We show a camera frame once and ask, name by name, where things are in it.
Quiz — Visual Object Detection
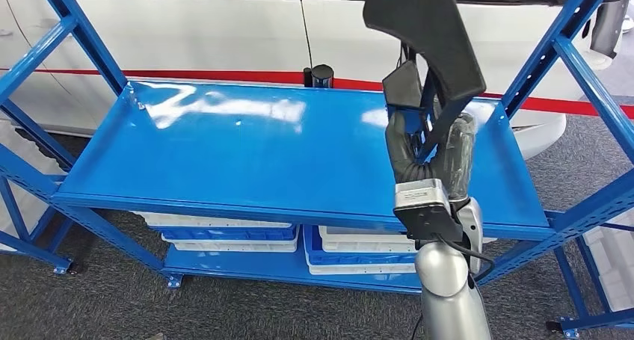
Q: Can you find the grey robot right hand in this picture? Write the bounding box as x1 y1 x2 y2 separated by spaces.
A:
385 111 478 203

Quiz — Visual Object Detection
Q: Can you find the black plastic panel part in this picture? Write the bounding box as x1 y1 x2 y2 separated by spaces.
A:
363 0 487 163

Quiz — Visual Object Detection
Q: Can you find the blue metal shelf rack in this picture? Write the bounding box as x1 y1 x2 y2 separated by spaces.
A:
0 0 634 339

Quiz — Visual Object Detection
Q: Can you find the black cylindrical sensor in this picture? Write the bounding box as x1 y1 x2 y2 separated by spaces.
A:
303 64 335 89

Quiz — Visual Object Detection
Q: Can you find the blue plastic bin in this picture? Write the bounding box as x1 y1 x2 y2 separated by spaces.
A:
303 224 417 267
156 226 298 242

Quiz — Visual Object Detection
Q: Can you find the white car red stripe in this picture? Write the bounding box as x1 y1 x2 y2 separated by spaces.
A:
0 0 634 161

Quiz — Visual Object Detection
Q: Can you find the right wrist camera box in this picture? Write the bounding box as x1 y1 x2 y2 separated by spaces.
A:
393 178 464 242

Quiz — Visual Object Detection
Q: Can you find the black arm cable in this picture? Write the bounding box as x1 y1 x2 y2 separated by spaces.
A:
434 235 496 291

